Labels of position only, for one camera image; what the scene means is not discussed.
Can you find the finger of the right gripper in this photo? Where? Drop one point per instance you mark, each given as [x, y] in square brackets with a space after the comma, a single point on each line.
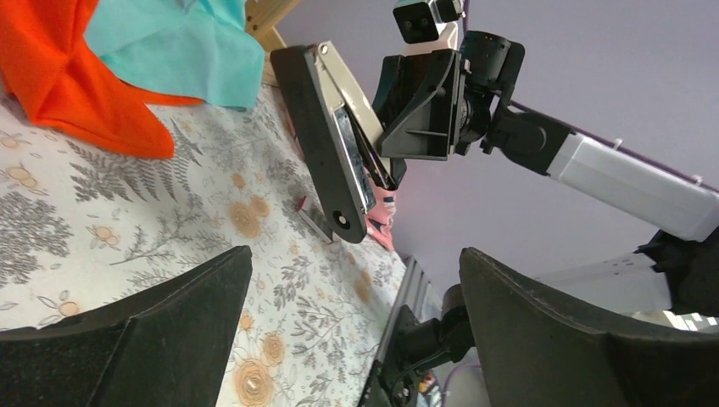
[389, 172]
[422, 130]

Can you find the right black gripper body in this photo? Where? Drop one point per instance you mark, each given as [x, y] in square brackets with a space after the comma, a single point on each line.
[471, 78]

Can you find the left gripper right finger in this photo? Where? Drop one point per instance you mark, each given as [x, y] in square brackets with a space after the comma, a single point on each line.
[538, 346]

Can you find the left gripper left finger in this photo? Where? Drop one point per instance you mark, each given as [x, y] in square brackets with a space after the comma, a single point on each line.
[167, 345]

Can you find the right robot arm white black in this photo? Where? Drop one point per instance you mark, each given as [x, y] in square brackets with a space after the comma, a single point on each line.
[677, 270]

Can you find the pink patterned cloth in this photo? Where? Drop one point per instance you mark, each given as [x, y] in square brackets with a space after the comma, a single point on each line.
[380, 219]

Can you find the wooden clothes rack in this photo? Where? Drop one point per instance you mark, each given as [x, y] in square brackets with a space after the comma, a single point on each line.
[262, 17]

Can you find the floral table mat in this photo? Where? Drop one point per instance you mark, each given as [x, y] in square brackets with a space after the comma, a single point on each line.
[82, 228]

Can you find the teal t-shirt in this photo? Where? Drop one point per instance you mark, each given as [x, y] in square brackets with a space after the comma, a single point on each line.
[196, 49]

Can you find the orange t-shirt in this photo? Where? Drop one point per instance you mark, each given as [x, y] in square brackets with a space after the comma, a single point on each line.
[60, 83]

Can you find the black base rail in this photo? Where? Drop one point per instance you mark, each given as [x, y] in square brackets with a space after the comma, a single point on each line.
[423, 332]

